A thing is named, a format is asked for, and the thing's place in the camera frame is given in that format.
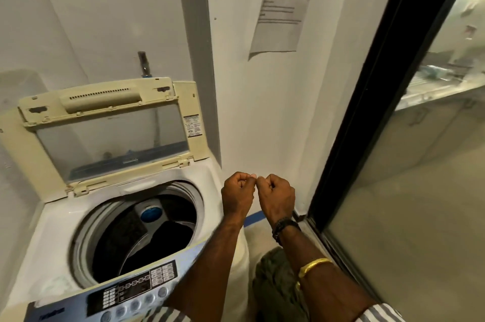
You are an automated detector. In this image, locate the glass-windowed washing machine lid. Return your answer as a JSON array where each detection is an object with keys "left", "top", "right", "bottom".
[{"left": 0, "top": 77, "right": 211, "bottom": 204}]

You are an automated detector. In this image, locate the gold bangle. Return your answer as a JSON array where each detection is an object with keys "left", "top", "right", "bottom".
[{"left": 295, "top": 257, "right": 334, "bottom": 292}]

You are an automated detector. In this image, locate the grey kitchen counter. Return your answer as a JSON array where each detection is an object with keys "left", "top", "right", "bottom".
[{"left": 396, "top": 56, "right": 485, "bottom": 112}]

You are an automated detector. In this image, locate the black thread wristband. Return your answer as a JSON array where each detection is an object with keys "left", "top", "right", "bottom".
[{"left": 271, "top": 217, "right": 302, "bottom": 246}]

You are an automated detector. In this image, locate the olive green garment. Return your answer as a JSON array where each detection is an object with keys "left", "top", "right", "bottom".
[{"left": 252, "top": 246, "right": 310, "bottom": 322}]

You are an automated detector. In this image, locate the person's right forearm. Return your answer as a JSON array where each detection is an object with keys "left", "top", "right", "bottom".
[{"left": 280, "top": 225, "right": 379, "bottom": 322}]

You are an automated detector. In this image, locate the metal wall tap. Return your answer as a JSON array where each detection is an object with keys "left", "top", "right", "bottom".
[{"left": 137, "top": 51, "right": 152, "bottom": 78}]

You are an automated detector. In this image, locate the cream blue washing machine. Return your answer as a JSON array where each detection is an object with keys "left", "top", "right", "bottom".
[{"left": 0, "top": 77, "right": 251, "bottom": 322}]

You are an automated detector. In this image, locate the black garment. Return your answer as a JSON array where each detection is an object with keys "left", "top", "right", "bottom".
[{"left": 94, "top": 204, "right": 196, "bottom": 281}]

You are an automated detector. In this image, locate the printed paper notice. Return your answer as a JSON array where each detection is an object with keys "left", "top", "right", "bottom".
[{"left": 249, "top": 0, "right": 326, "bottom": 61}]

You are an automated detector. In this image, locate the person's left forearm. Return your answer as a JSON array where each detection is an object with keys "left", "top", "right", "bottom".
[{"left": 174, "top": 215, "right": 247, "bottom": 313}]

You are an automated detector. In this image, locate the person's left hand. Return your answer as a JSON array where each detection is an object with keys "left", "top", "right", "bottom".
[{"left": 221, "top": 171, "right": 258, "bottom": 220}]

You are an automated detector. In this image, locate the black framed glass door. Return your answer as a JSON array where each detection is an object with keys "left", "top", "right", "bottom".
[{"left": 305, "top": 0, "right": 485, "bottom": 322}]

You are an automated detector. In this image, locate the person's right hand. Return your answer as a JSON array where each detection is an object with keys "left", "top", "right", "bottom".
[{"left": 257, "top": 173, "right": 296, "bottom": 227}]

